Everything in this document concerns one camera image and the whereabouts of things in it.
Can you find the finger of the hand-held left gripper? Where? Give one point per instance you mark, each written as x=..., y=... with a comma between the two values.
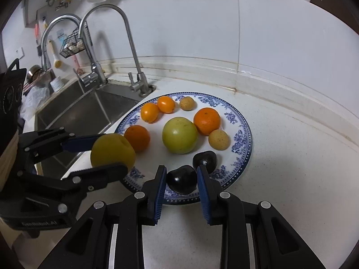
x=106, y=173
x=81, y=143

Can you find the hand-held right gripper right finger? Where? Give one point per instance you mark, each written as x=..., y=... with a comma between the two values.
x=203, y=193

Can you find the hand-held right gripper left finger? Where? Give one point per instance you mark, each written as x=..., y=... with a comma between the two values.
x=160, y=190

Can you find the yellow plum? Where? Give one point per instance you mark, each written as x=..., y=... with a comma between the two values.
x=112, y=151

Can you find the dark purple plum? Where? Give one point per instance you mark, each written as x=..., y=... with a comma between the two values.
x=181, y=179
x=204, y=161

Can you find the orange tangerine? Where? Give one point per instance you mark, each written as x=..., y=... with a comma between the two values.
x=137, y=138
x=207, y=121

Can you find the blue patterned white plate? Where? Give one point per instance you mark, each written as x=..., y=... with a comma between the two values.
x=234, y=157

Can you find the brown longan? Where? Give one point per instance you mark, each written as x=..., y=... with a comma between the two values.
x=218, y=139
x=187, y=103

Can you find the green apple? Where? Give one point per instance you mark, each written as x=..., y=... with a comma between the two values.
x=180, y=135

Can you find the small orange kumquat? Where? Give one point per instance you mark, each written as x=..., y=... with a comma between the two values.
x=166, y=104
x=149, y=112

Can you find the stainless steel sink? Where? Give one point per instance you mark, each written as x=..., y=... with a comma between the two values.
x=84, y=117

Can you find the clear plastic bag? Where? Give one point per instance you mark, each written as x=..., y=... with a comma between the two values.
x=33, y=102

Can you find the small white cup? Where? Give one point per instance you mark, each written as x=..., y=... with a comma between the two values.
x=57, y=84

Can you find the pink sink tool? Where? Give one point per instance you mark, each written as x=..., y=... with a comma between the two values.
x=77, y=64

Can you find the yellow dish brush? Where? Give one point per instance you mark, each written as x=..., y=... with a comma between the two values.
x=57, y=63

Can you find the metal pot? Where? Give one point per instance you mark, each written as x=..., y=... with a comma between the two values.
x=35, y=71

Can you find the white garlic bulb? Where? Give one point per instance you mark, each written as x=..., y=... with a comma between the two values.
x=68, y=46
x=77, y=44

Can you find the thin chrome water faucet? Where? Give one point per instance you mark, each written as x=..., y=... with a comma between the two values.
x=127, y=30

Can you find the tall chrome kitchen faucet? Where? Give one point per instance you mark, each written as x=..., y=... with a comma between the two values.
x=63, y=18

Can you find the white wall socket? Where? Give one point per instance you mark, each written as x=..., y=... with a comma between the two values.
x=19, y=53

